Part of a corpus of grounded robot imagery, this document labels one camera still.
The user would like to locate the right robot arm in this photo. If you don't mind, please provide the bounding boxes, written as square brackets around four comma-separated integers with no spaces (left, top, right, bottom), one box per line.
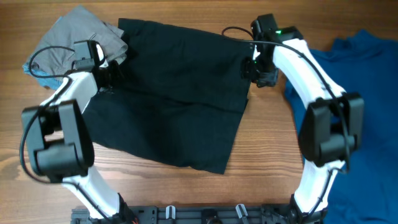
[242,14,364,223]

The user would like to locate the blue shirt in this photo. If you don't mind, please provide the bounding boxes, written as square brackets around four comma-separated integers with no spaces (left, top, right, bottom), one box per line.
[274,30,397,223]

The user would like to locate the folded grey shorts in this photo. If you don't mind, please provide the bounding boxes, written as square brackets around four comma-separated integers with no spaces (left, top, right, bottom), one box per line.
[32,6,127,76]

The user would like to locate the black shorts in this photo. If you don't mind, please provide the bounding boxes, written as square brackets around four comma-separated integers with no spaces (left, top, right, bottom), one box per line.
[83,19,253,174]

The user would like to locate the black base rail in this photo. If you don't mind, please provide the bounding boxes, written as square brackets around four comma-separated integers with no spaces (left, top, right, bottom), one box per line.
[70,203,299,224]

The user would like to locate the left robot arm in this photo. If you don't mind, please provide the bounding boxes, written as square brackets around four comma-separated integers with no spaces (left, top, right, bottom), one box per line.
[19,40,134,223]

